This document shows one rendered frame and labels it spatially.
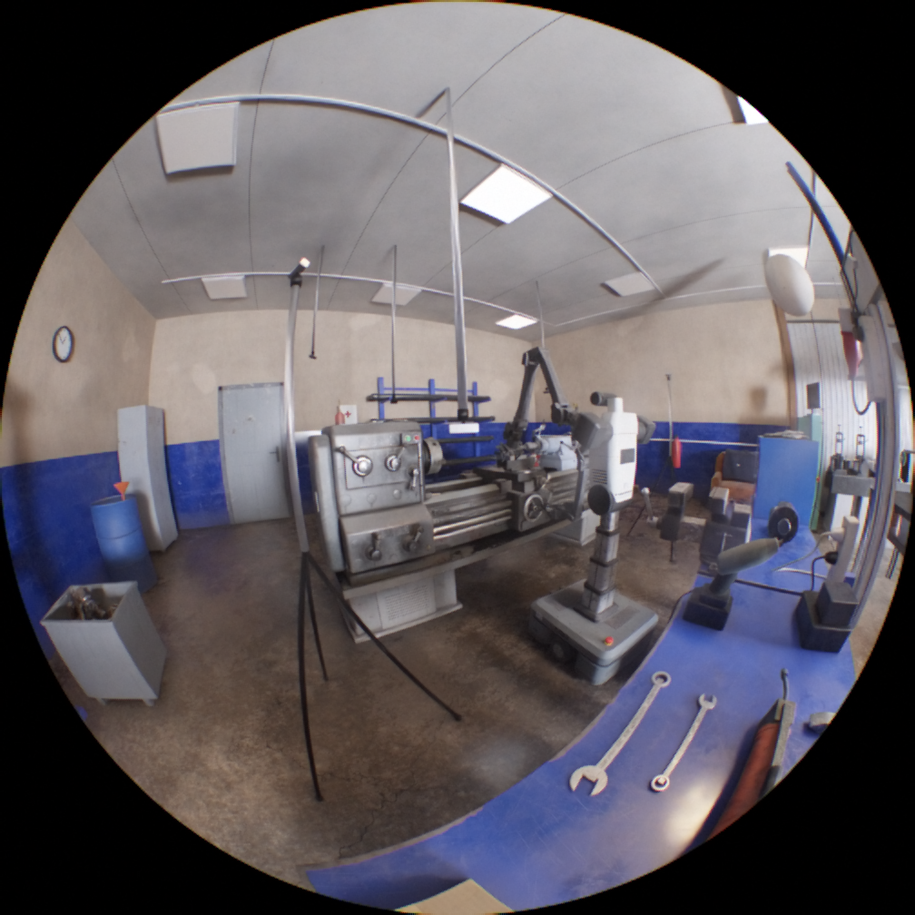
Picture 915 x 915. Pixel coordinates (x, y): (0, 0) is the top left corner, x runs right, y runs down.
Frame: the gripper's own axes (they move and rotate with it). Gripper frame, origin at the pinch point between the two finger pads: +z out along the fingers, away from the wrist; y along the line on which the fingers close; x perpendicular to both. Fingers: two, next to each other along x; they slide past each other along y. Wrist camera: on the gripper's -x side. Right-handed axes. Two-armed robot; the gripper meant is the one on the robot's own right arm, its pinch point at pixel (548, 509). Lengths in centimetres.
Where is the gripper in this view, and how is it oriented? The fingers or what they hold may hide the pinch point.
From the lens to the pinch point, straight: 216.5
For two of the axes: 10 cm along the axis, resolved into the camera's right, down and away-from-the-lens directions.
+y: -1.2, 9.9, 0.0
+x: 8.3, 1.0, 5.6
